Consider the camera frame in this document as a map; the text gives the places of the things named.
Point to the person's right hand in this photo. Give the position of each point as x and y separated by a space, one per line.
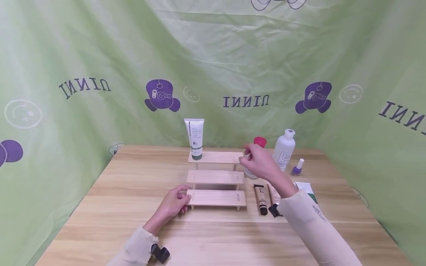
263 162

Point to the person's right forearm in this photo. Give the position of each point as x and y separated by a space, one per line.
313 225

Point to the person's right fingers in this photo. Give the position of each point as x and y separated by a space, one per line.
250 153

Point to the person's left fingers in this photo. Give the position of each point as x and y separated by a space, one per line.
185 204

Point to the white tube dark green cap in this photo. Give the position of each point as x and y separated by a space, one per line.
194 135

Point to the clear bottle red cap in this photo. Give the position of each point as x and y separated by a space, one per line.
260 141

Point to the beige tube black cap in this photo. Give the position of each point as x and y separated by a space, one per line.
260 197

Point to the person's left hand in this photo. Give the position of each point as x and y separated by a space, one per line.
171 205

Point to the purple nail polish bottle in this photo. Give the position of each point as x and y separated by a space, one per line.
298 169

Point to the three-tier wooden shelf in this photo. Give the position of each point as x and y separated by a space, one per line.
216 197

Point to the person's left thumb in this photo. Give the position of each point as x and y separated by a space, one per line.
183 189

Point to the white plastic bottle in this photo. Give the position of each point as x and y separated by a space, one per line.
285 147

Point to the white and green packet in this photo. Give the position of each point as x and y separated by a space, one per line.
308 189

